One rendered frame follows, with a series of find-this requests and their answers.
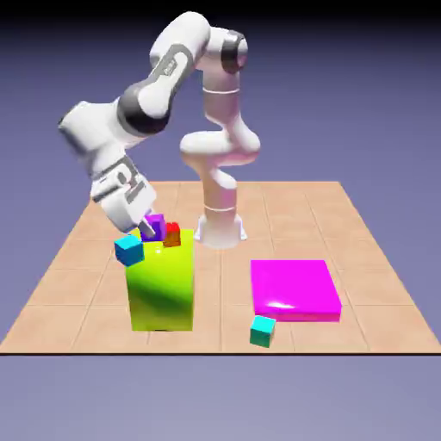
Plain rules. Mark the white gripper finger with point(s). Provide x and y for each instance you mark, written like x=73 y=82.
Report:
x=147 y=229

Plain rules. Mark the small purple cube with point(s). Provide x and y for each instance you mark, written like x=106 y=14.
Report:
x=156 y=225

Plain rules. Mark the small blue cube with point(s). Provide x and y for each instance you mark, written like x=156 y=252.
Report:
x=129 y=249

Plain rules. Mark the large magenta box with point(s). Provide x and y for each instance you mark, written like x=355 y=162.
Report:
x=293 y=289

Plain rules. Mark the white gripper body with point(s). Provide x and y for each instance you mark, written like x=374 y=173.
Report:
x=120 y=203

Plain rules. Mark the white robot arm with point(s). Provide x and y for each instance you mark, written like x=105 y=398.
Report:
x=220 y=113

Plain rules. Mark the large yellow-green box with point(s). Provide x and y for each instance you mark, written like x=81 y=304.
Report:
x=160 y=286

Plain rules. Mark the small red cube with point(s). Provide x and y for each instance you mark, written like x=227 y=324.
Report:
x=172 y=234

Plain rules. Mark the small teal cube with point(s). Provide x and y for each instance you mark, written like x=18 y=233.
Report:
x=262 y=330

